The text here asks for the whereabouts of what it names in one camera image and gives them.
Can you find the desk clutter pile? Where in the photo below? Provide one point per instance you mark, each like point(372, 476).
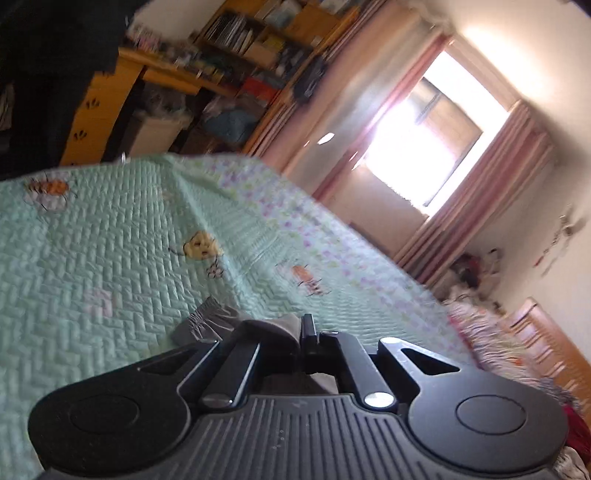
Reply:
point(184, 57)

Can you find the red box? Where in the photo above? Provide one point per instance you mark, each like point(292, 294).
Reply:
point(261, 87)

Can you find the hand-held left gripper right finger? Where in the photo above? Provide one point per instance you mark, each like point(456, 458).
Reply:
point(308, 337)

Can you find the pink curtain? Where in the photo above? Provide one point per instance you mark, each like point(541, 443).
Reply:
point(332, 115)
point(485, 194)

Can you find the white storage box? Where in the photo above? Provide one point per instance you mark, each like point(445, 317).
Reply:
point(152, 136)

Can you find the patterned clothes pile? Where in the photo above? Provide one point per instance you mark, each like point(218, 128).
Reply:
point(558, 392)

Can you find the green bee quilt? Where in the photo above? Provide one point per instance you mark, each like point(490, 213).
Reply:
point(92, 254)

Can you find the wooden desk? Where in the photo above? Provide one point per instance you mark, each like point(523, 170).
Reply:
point(99, 106)

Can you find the dark hanging organizer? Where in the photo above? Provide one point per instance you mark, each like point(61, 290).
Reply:
point(309, 81)

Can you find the blue bag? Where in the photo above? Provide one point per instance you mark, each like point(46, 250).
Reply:
point(231, 127)

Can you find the dark cloth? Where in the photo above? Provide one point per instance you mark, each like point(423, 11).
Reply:
point(55, 32)

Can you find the dark red garment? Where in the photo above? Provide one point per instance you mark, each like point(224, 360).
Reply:
point(581, 429)

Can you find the window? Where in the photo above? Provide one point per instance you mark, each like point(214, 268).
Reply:
point(415, 138)

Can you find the wooden bookshelf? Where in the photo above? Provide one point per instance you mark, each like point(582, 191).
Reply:
point(272, 120)

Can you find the white patterned garment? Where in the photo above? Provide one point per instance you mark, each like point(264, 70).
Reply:
point(577, 466)

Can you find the wooden headboard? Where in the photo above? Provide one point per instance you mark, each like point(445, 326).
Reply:
point(549, 341)

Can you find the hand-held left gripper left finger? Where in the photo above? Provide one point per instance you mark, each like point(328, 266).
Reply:
point(244, 360)

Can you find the grey pants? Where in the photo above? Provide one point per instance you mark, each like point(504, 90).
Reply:
point(207, 323)

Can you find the floral pillow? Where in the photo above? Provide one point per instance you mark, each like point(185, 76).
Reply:
point(485, 332)

